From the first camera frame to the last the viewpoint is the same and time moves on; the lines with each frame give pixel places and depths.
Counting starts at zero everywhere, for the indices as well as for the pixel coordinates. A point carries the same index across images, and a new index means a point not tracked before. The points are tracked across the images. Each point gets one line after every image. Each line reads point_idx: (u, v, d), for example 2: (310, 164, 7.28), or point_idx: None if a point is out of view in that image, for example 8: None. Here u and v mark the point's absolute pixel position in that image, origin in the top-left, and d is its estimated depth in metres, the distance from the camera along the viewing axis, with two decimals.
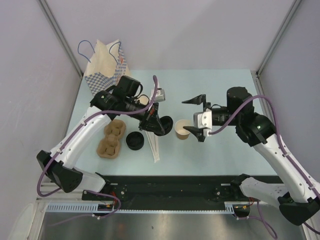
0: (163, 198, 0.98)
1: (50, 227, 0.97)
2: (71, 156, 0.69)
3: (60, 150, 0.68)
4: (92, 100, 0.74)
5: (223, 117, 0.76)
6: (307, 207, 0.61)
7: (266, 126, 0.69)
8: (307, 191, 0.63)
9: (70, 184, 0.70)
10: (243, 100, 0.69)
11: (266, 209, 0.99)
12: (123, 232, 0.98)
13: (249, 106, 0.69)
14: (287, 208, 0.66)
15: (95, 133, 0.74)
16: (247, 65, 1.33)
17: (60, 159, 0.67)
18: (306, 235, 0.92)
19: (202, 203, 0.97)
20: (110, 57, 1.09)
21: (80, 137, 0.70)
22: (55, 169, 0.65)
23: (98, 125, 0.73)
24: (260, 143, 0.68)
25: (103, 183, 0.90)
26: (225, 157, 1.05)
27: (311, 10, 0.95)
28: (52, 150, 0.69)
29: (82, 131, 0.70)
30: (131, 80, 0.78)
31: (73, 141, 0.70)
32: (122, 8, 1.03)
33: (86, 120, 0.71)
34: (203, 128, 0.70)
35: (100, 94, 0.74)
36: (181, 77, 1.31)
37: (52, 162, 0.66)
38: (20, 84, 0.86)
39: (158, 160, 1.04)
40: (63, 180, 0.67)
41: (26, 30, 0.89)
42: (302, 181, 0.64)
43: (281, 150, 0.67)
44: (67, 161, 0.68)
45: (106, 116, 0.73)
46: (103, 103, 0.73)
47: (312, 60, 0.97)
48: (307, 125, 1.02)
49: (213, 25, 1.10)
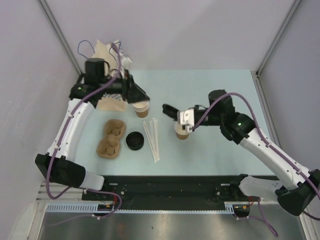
0: (162, 198, 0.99)
1: (50, 227, 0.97)
2: (71, 149, 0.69)
3: (57, 146, 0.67)
4: (71, 93, 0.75)
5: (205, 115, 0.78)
6: (297, 191, 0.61)
7: (247, 122, 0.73)
8: (296, 176, 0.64)
9: (75, 176, 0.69)
10: (223, 102, 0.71)
11: (265, 209, 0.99)
12: (123, 233, 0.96)
13: (230, 105, 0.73)
14: (285, 199, 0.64)
15: (84, 123, 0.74)
16: (247, 65, 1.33)
17: (61, 154, 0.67)
18: (306, 235, 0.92)
19: (203, 203, 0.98)
20: (111, 58, 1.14)
21: (73, 129, 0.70)
22: (60, 165, 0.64)
23: (85, 113, 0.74)
24: (244, 138, 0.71)
25: (102, 178, 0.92)
26: (225, 156, 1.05)
27: (310, 11, 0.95)
28: (49, 150, 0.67)
29: (72, 122, 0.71)
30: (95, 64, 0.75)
31: (67, 135, 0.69)
32: (121, 8, 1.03)
33: (73, 111, 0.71)
34: (185, 124, 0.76)
35: (77, 87, 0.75)
36: (181, 77, 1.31)
37: (54, 160, 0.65)
38: (20, 84, 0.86)
39: (158, 160, 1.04)
40: (70, 173, 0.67)
41: (26, 30, 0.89)
42: (289, 168, 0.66)
43: (263, 142, 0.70)
44: (68, 154, 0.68)
45: (89, 104, 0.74)
46: (81, 92, 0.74)
47: (311, 60, 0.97)
48: (307, 126, 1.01)
49: (212, 25, 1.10)
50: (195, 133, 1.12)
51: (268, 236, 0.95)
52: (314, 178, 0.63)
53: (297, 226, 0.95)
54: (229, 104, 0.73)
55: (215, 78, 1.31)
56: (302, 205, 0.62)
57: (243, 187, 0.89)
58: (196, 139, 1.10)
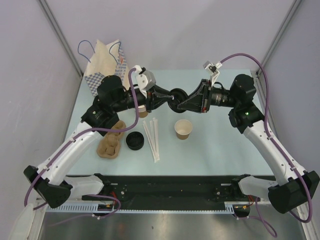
0: (162, 197, 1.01)
1: (50, 227, 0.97)
2: (58, 173, 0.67)
3: (46, 167, 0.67)
4: (83, 115, 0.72)
5: (223, 98, 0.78)
6: (286, 185, 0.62)
7: (256, 115, 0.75)
8: (289, 171, 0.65)
9: (57, 199, 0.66)
10: (246, 92, 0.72)
11: (263, 210, 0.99)
12: (123, 232, 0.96)
13: (251, 97, 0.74)
14: (274, 193, 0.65)
15: (83, 149, 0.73)
16: (247, 65, 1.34)
17: (47, 177, 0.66)
18: (306, 235, 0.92)
19: (202, 203, 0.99)
20: (111, 58, 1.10)
21: (68, 154, 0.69)
22: (40, 188, 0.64)
23: (88, 141, 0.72)
24: (247, 127, 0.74)
25: (101, 185, 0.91)
26: (225, 157, 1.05)
27: (310, 11, 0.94)
28: (39, 166, 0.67)
29: (71, 146, 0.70)
30: (107, 93, 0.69)
31: (60, 158, 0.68)
32: (121, 8, 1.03)
33: (75, 137, 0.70)
34: (213, 70, 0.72)
35: (91, 109, 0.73)
36: (181, 77, 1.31)
37: (38, 180, 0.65)
38: (20, 84, 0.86)
39: (158, 160, 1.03)
40: (49, 198, 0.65)
41: (26, 30, 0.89)
42: (284, 162, 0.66)
43: (266, 134, 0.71)
44: (54, 179, 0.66)
45: (97, 133, 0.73)
46: (94, 118, 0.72)
47: (310, 61, 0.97)
48: (306, 126, 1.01)
49: (212, 25, 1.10)
50: (195, 134, 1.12)
51: (268, 236, 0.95)
52: (308, 178, 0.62)
53: (296, 227, 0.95)
54: (249, 97, 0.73)
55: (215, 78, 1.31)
56: (289, 201, 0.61)
57: (242, 183, 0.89)
58: (195, 139, 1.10)
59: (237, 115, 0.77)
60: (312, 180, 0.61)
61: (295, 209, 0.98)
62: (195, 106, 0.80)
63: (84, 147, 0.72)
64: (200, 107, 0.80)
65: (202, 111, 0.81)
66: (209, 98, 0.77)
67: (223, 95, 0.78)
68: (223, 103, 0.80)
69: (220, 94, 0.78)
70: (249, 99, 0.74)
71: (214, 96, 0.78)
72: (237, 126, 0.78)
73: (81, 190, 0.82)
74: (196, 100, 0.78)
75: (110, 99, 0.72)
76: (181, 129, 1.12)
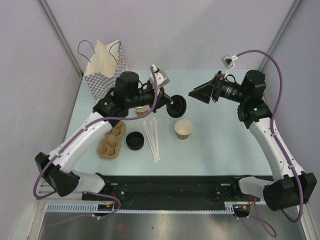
0: (163, 198, 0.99)
1: (50, 227, 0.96)
2: (69, 161, 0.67)
3: (58, 153, 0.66)
4: (95, 106, 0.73)
5: (233, 91, 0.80)
6: (280, 180, 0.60)
7: (264, 111, 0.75)
8: (286, 169, 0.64)
9: (66, 187, 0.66)
10: (255, 86, 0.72)
11: (263, 210, 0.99)
12: (123, 232, 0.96)
13: (259, 92, 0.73)
14: (270, 190, 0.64)
15: (93, 139, 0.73)
16: (247, 65, 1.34)
17: (58, 163, 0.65)
18: (306, 235, 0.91)
19: (202, 203, 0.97)
20: (111, 58, 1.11)
21: (79, 143, 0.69)
22: (51, 173, 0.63)
23: (99, 131, 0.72)
24: (253, 122, 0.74)
25: (103, 183, 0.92)
26: (225, 156, 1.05)
27: (309, 10, 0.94)
28: (50, 153, 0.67)
29: (82, 135, 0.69)
30: (126, 83, 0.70)
31: (72, 145, 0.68)
32: (121, 8, 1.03)
33: (87, 126, 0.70)
34: (228, 62, 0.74)
35: (104, 100, 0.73)
36: (181, 77, 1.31)
37: (50, 165, 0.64)
38: (20, 84, 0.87)
39: (158, 160, 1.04)
40: (59, 184, 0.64)
41: (26, 31, 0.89)
42: (283, 160, 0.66)
43: (270, 130, 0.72)
44: (65, 166, 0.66)
45: (107, 123, 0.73)
46: (105, 109, 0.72)
47: (310, 60, 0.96)
48: (306, 126, 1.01)
49: (212, 25, 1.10)
50: (195, 134, 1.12)
51: (268, 236, 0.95)
52: (305, 179, 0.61)
53: (296, 227, 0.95)
54: (259, 91, 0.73)
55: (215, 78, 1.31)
56: (282, 199, 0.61)
57: (242, 182, 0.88)
58: (196, 139, 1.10)
59: (245, 109, 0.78)
60: (308, 182, 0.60)
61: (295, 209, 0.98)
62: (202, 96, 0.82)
63: (94, 137, 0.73)
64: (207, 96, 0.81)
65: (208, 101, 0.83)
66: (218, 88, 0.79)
67: (234, 89, 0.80)
68: (233, 97, 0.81)
69: (232, 87, 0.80)
70: (258, 94, 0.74)
71: (225, 88, 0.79)
72: (243, 120, 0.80)
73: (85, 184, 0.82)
74: (206, 91, 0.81)
75: (125, 91, 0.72)
76: (180, 129, 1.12)
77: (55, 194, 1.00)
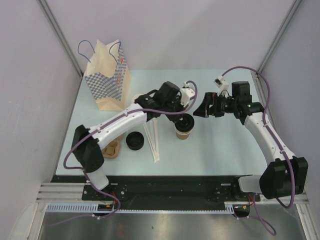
0: (163, 198, 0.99)
1: (51, 227, 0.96)
2: (106, 138, 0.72)
3: (99, 129, 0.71)
4: (138, 99, 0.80)
5: (224, 104, 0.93)
6: (271, 165, 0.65)
7: (257, 107, 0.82)
8: (277, 153, 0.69)
9: (92, 164, 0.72)
10: (239, 85, 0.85)
11: (264, 209, 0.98)
12: (123, 232, 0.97)
13: (245, 91, 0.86)
14: (266, 177, 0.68)
15: (129, 126, 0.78)
16: (246, 65, 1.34)
17: (97, 137, 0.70)
18: (306, 235, 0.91)
19: (202, 203, 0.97)
20: (111, 58, 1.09)
21: (118, 125, 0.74)
22: (88, 145, 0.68)
23: (136, 119, 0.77)
24: (246, 117, 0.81)
25: (106, 182, 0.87)
26: (225, 156, 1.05)
27: (310, 11, 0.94)
28: (91, 128, 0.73)
29: (123, 119, 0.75)
30: (171, 88, 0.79)
31: (112, 125, 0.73)
32: (120, 8, 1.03)
33: (129, 112, 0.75)
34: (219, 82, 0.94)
35: (147, 96, 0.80)
36: (181, 77, 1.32)
37: (89, 138, 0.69)
38: (20, 84, 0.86)
39: (158, 159, 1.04)
40: (91, 158, 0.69)
41: (26, 30, 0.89)
42: (275, 146, 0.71)
43: (262, 122, 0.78)
44: (102, 141, 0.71)
45: (145, 115, 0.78)
46: (146, 103, 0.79)
47: (310, 60, 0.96)
48: (306, 126, 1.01)
49: (212, 25, 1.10)
50: (195, 134, 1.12)
51: (268, 236, 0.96)
52: (295, 161, 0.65)
53: (296, 227, 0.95)
54: (243, 89, 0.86)
55: (215, 78, 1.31)
56: (275, 185, 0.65)
57: (242, 180, 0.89)
58: (196, 139, 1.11)
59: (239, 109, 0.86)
60: (299, 164, 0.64)
61: (295, 210, 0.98)
62: (203, 113, 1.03)
63: (131, 124, 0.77)
64: (205, 112, 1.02)
65: (205, 115, 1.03)
66: (214, 104, 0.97)
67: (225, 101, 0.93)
68: (227, 109, 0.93)
69: (226, 100, 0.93)
70: (244, 92, 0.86)
71: (218, 103, 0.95)
72: (239, 118, 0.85)
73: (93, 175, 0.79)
74: (201, 107, 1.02)
75: (166, 95, 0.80)
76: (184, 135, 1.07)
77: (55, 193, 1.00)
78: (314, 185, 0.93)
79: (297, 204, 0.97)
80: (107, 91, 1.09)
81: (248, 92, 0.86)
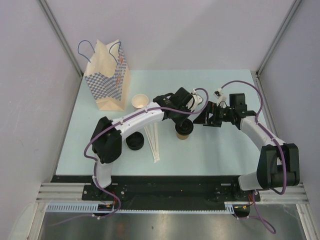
0: (163, 197, 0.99)
1: (50, 227, 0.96)
2: (127, 131, 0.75)
3: (121, 121, 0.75)
4: (156, 98, 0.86)
5: (222, 113, 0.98)
6: (264, 148, 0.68)
7: (250, 112, 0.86)
8: (269, 141, 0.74)
9: (111, 156, 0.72)
10: (236, 95, 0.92)
11: (264, 208, 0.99)
12: (123, 233, 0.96)
13: (241, 100, 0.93)
14: (262, 167, 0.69)
15: (148, 122, 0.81)
16: (246, 65, 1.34)
17: (119, 128, 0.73)
18: (306, 235, 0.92)
19: (202, 203, 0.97)
20: (111, 58, 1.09)
21: (138, 120, 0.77)
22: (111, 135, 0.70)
23: (154, 117, 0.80)
24: (241, 120, 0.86)
25: (108, 182, 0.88)
26: (225, 156, 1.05)
27: (309, 10, 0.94)
28: (114, 120, 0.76)
29: (143, 114, 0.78)
30: (188, 93, 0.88)
31: (133, 119, 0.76)
32: (120, 9, 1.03)
33: (148, 109, 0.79)
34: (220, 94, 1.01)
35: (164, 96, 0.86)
36: (181, 77, 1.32)
37: (112, 128, 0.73)
38: (20, 84, 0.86)
39: (158, 159, 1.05)
40: (111, 149, 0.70)
41: (26, 30, 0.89)
42: (266, 136, 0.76)
43: (254, 120, 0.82)
44: (124, 133, 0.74)
45: (161, 115, 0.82)
46: (164, 102, 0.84)
47: (310, 61, 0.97)
48: (305, 126, 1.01)
49: (212, 25, 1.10)
50: (195, 134, 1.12)
51: (268, 236, 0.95)
52: (286, 146, 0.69)
53: (296, 227, 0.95)
54: (239, 98, 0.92)
55: (215, 78, 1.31)
56: (268, 169, 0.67)
57: (242, 179, 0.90)
58: (196, 139, 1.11)
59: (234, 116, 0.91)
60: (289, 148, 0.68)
61: (295, 209, 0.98)
62: (202, 120, 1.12)
63: (149, 121, 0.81)
64: (204, 119, 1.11)
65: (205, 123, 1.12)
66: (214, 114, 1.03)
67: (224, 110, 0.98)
68: (225, 116, 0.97)
69: (223, 109, 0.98)
70: (239, 101, 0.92)
71: (217, 112, 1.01)
72: (235, 124, 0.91)
73: (100, 173, 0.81)
74: (202, 116, 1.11)
75: (179, 98, 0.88)
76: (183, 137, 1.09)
77: (55, 194, 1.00)
78: (314, 185, 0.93)
79: (297, 204, 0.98)
80: (107, 91, 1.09)
81: (243, 102, 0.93)
